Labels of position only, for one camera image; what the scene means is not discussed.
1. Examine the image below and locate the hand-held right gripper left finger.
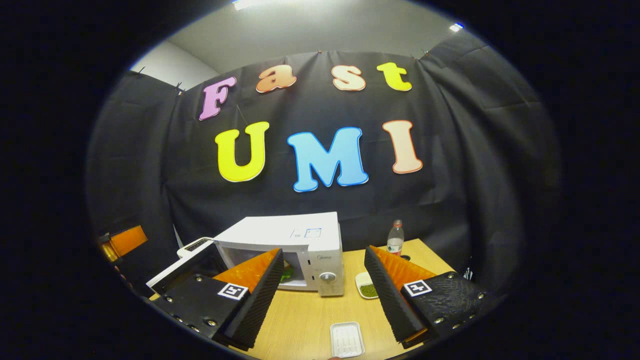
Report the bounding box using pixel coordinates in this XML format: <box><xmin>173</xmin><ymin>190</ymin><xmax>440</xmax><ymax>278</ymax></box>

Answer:
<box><xmin>151</xmin><ymin>248</ymin><xmax>285</xmax><ymax>351</ymax></box>

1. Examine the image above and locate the white divided dish of beans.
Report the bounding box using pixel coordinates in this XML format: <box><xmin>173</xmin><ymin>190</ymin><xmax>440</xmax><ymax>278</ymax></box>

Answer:
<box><xmin>355</xmin><ymin>271</ymin><xmax>380</xmax><ymax>300</ymax></box>

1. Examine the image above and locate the white microwave oven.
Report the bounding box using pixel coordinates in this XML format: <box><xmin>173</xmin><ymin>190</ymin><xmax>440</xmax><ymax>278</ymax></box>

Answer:
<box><xmin>146</xmin><ymin>211</ymin><xmax>346</xmax><ymax>297</ymax></box>

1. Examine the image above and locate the black backdrop cloth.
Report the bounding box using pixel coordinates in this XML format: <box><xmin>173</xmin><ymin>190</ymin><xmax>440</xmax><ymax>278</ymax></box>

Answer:
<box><xmin>85</xmin><ymin>32</ymin><xmax>563</xmax><ymax>301</ymax></box>

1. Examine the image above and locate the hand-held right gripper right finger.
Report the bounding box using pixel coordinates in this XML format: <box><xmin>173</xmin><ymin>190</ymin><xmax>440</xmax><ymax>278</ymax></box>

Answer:
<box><xmin>364</xmin><ymin>245</ymin><xmax>489</xmax><ymax>350</ymax></box>

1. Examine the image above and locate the white toaster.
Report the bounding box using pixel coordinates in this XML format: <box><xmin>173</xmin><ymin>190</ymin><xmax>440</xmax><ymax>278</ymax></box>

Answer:
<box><xmin>177</xmin><ymin>237</ymin><xmax>216</xmax><ymax>259</ymax></box>

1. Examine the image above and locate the white plastic tray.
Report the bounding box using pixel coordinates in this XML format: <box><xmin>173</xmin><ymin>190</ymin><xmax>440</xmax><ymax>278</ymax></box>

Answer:
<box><xmin>330</xmin><ymin>321</ymin><xmax>366</xmax><ymax>359</ymax></box>

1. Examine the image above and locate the clear red-label water bottle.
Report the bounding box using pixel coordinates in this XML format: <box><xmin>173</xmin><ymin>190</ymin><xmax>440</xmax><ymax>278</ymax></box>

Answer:
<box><xmin>386</xmin><ymin>219</ymin><xmax>405</xmax><ymax>257</ymax></box>

